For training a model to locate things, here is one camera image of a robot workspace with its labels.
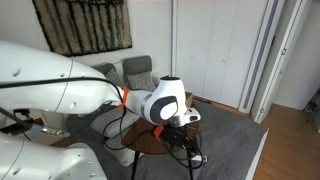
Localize shaggy wall hanging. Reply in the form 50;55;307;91
32;0;132;56

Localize grey sofa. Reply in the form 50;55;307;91
67;55;152;167

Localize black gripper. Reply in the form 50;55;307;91
162;126;197;149

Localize white closet doors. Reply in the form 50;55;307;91
176;0;268;108

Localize checked grey pillow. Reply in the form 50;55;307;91
126;71;156;92
105;69;124;87

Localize cardboard box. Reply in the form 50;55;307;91
185;92;193;107

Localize dark wood side table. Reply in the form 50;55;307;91
122;118;202;179

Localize grey area rug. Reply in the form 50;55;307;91
66;99;270;180

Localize white remote control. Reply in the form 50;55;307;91
191;155;208;163

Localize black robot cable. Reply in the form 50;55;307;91
0;77;204;170

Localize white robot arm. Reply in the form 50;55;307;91
0;41;200;180

